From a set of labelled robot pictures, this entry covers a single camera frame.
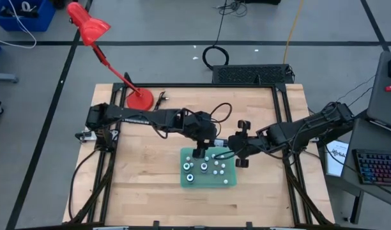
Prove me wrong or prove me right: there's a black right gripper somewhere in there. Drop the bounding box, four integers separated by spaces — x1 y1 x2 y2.
214 120 275 169

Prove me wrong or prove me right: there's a teal translucent plastic bin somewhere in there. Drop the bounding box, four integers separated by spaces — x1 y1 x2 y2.
180 146 238 188

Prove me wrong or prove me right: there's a red desk lamp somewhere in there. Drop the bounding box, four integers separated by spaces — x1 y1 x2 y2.
66 1 155 114

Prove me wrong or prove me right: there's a black perforated computer case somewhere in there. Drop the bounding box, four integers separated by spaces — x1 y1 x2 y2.
211 63 295 86

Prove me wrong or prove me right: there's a white printed paper sheet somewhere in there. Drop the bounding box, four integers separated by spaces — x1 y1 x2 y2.
325 139 351 178

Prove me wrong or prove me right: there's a grey keyboard desk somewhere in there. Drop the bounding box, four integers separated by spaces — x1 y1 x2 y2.
341 118 391 210

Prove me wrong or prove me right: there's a backlit rainbow keyboard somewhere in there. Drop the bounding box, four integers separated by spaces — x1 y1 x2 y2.
351 148 391 187

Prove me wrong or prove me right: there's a black floor box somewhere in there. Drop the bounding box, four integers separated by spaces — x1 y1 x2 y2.
243 0 282 6

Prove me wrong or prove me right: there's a grey side desk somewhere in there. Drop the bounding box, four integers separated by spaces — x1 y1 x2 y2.
366 50 391 130

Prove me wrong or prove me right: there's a large blue storage bin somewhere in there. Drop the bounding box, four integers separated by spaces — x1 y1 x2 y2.
0 0 57 32

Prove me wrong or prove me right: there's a grey metal floor bar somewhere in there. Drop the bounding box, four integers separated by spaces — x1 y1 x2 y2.
0 72 20 84

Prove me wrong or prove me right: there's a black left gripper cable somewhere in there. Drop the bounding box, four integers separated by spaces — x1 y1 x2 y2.
209 102 233 128

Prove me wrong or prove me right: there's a black aluminium table frame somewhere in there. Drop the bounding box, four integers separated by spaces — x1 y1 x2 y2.
66 82 336 229

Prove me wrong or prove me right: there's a black lamp power cable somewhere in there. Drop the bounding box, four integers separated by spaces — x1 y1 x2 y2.
152 91 170 111

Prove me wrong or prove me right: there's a black hanging coiled cable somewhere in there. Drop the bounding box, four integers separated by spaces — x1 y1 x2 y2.
202 0 230 72

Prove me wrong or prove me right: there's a silver mounting bracket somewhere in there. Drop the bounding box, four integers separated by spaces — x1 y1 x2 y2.
74 129 97 143

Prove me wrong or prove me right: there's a yellow hanging cable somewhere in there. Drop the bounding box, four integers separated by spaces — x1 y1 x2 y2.
283 0 307 64

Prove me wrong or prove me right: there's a black cable tangle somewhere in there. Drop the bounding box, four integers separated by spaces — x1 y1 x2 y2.
217 0 249 17

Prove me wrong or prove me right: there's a black left arm floor cable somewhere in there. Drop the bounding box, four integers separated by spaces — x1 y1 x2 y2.
67 148 99 221

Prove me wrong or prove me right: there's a white floor cable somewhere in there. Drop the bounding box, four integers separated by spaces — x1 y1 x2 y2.
0 0 38 50

